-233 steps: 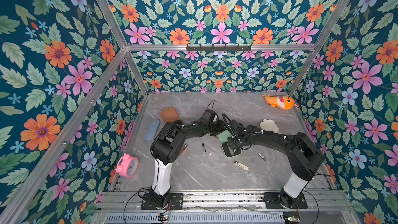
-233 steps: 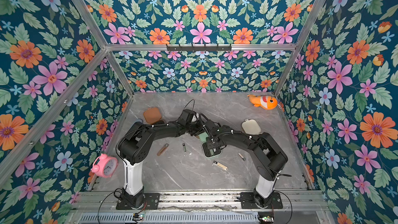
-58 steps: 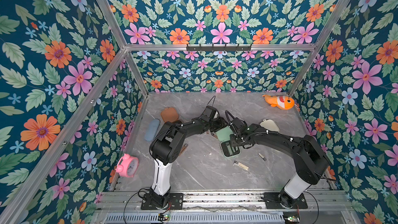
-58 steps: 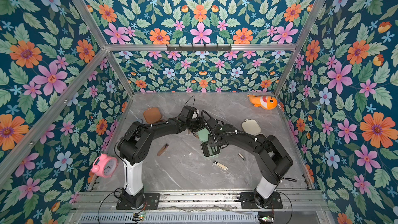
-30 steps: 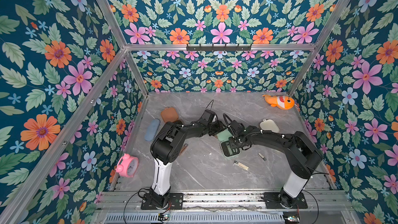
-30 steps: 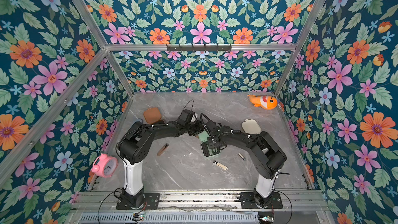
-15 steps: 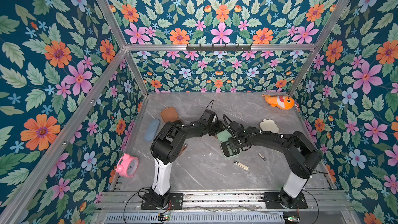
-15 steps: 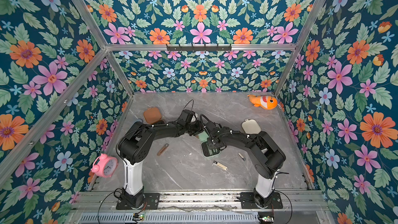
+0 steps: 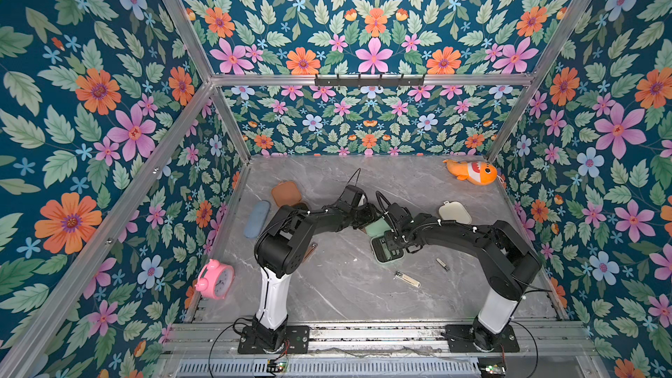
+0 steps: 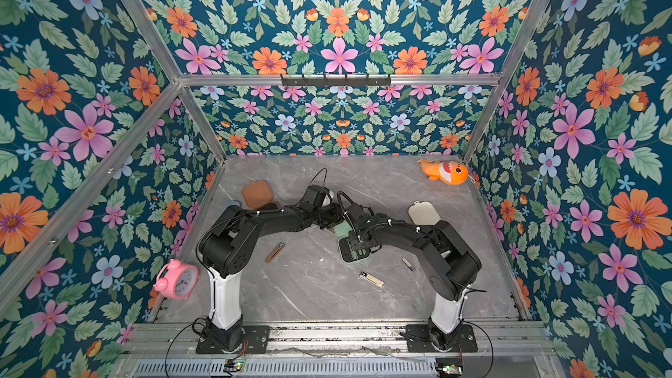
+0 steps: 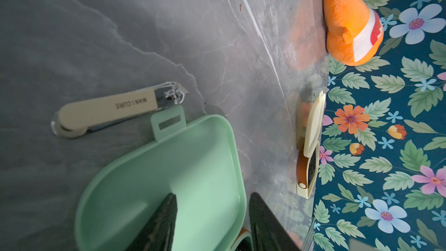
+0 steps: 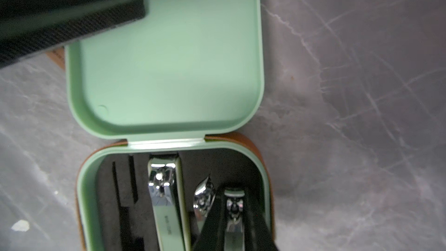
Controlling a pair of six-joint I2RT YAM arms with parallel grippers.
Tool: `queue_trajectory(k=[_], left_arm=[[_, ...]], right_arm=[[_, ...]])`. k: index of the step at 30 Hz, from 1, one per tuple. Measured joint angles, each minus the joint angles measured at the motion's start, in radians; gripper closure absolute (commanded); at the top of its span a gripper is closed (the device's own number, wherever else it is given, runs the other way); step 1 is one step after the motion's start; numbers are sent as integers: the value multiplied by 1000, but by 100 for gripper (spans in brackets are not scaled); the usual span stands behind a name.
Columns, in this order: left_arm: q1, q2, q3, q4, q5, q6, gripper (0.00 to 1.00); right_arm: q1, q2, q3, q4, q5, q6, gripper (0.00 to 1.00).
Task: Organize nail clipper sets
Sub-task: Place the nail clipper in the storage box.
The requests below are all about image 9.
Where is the green nail clipper case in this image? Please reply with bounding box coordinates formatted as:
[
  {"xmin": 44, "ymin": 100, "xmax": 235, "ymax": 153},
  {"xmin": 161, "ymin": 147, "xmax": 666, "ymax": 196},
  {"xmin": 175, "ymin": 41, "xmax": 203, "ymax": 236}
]
[{"xmin": 364, "ymin": 218, "xmax": 404, "ymax": 264}]

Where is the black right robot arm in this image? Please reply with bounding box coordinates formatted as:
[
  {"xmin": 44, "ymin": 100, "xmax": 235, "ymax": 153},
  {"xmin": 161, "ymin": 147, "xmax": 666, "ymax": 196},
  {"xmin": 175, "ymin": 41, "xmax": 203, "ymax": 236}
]
[{"xmin": 383, "ymin": 204, "xmax": 541, "ymax": 352}]

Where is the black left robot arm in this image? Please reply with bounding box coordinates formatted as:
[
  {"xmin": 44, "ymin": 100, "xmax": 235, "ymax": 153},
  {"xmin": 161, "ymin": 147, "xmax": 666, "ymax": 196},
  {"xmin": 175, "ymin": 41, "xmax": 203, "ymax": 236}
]
[{"xmin": 248, "ymin": 185, "xmax": 380, "ymax": 351}]

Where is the cream large nail clipper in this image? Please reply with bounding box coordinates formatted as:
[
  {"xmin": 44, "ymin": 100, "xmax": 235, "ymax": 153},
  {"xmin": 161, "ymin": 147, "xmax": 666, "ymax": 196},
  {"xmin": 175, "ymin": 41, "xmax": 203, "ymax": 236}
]
[{"xmin": 395, "ymin": 271, "xmax": 421, "ymax": 289}]

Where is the small silver nail clipper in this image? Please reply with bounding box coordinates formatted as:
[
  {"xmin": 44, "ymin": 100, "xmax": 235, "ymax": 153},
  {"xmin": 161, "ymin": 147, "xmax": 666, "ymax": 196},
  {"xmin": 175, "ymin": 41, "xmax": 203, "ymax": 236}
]
[{"xmin": 436, "ymin": 258, "xmax": 450, "ymax": 272}]

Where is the cream nail clipper case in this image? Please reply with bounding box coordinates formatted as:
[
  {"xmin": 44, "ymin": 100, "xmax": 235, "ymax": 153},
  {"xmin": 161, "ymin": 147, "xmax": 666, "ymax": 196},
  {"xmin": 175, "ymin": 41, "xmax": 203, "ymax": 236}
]
[{"xmin": 437, "ymin": 201, "xmax": 473, "ymax": 225}]

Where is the brown nail clipper case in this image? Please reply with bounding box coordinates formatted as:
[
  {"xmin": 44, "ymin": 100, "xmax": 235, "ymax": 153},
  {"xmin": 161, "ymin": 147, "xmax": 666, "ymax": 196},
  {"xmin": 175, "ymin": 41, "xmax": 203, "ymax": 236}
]
[{"xmin": 271, "ymin": 181, "xmax": 308, "ymax": 210}]

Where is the orange clownfish plush toy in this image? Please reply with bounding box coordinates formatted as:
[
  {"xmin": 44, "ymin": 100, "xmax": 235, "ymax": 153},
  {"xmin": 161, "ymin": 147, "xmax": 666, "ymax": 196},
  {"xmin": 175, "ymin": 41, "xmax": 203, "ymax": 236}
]
[{"xmin": 443, "ymin": 159, "xmax": 498, "ymax": 186}]

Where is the blue oval case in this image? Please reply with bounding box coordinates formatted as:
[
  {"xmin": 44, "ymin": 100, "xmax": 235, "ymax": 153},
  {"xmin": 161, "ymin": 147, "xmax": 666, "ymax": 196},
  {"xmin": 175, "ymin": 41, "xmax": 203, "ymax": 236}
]
[{"xmin": 243, "ymin": 201, "xmax": 271, "ymax": 240}]

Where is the pink alarm clock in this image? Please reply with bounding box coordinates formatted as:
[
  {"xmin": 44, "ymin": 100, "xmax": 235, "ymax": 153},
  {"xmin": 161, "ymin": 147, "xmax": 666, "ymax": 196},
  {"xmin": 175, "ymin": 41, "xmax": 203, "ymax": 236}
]
[{"xmin": 194, "ymin": 259, "xmax": 235, "ymax": 300}]

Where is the black hook rail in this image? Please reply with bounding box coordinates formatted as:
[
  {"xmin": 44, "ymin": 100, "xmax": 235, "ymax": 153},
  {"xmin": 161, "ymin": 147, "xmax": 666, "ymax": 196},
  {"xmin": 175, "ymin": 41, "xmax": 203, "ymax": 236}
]
[{"xmin": 313, "ymin": 73, "xmax": 425, "ymax": 89}]

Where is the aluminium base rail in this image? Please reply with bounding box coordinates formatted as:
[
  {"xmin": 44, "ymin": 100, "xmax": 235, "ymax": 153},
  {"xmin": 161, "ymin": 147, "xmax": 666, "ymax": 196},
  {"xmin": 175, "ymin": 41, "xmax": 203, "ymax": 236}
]
[{"xmin": 162, "ymin": 318, "xmax": 598, "ymax": 357}]

